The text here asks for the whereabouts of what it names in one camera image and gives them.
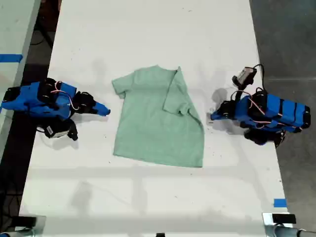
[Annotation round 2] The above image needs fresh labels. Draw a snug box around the grey metal bracket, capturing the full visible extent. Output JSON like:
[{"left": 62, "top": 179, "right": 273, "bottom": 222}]
[{"left": 0, "top": 215, "right": 48, "bottom": 237}]

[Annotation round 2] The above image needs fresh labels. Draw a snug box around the small black box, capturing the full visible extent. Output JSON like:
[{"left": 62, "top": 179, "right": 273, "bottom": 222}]
[
  {"left": 10, "top": 216, "right": 38, "bottom": 232},
  {"left": 272, "top": 213, "right": 297, "bottom": 225}
]

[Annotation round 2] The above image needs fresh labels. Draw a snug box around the pale green T-shirt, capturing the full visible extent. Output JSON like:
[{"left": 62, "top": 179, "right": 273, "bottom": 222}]
[{"left": 111, "top": 64, "right": 206, "bottom": 168}]

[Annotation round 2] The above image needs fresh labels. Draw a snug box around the silver metal bracket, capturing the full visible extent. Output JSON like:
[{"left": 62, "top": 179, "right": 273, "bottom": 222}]
[{"left": 262, "top": 211, "right": 299, "bottom": 237}]

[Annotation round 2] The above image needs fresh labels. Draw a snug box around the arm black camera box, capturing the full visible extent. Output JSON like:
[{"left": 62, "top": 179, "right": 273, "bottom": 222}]
[
  {"left": 232, "top": 66, "right": 258, "bottom": 87},
  {"left": 45, "top": 124, "right": 69, "bottom": 139}
]

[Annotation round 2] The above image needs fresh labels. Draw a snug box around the arm red white wire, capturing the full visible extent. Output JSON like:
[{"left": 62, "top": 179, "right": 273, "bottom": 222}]
[
  {"left": 50, "top": 80, "right": 80, "bottom": 111},
  {"left": 247, "top": 93, "right": 298, "bottom": 130}
]

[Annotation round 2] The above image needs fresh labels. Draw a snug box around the long blue tape strip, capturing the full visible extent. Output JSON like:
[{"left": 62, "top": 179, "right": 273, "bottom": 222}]
[{"left": 0, "top": 54, "right": 24, "bottom": 63}]

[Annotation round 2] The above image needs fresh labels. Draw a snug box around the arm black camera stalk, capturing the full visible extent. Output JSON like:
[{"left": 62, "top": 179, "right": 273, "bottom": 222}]
[
  {"left": 233, "top": 83, "right": 249, "bottom": 101},
  {"left": 66, "top": 119, "right": 79, "bottom": 142}
]

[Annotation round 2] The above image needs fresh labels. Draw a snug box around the pale adjacent table panel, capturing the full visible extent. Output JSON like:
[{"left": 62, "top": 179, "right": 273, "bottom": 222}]
[{"left": 0, "top": 0, "right": 42, "bottom": 160}]

